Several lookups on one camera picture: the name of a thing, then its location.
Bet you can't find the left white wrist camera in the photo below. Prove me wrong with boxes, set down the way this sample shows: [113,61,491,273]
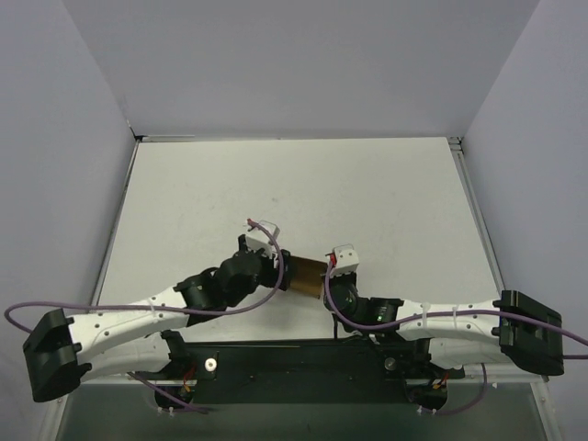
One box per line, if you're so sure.
[244,219,280,255]

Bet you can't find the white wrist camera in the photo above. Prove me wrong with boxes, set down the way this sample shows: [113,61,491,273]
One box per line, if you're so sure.
[327,243,359,278]
[244,219,280,255]

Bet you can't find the brown cardboard box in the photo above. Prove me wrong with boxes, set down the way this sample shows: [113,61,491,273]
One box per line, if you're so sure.
[289,255,327,299]

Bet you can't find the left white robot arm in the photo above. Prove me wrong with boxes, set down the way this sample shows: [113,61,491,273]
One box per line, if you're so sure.
[23,229,295,402]

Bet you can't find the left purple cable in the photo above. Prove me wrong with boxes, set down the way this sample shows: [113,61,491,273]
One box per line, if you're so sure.
[3,220,284,414]

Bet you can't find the purple cable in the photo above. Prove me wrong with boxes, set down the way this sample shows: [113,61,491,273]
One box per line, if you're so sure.
[323,268,588,414]
[3,220,284,414]

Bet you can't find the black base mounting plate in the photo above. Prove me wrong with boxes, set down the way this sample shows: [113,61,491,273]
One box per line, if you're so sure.
[138,332,465,405]

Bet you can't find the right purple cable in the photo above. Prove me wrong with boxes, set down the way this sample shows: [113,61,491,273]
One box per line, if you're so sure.
[323,268,588,414]

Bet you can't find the aluminium frame rail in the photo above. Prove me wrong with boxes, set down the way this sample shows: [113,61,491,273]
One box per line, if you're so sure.
[54,136,550,387]

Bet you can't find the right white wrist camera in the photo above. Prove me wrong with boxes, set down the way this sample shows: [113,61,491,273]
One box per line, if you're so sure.
[327,243,359,278]

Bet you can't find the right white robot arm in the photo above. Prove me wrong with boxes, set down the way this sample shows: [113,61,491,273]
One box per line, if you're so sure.
[323,269,564,377]

